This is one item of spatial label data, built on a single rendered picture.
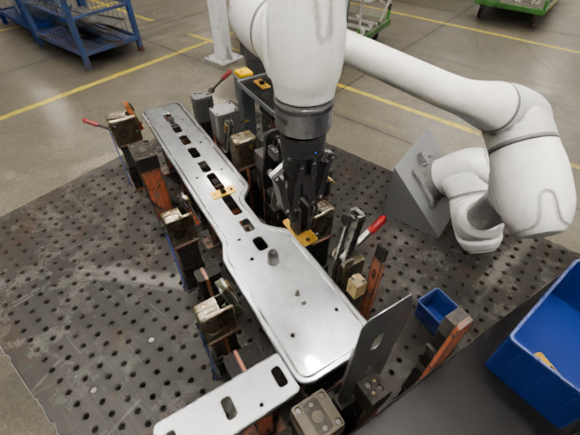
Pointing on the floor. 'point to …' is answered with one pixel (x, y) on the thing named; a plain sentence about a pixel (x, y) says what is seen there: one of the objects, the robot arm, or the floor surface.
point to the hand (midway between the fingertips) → (300, 217)
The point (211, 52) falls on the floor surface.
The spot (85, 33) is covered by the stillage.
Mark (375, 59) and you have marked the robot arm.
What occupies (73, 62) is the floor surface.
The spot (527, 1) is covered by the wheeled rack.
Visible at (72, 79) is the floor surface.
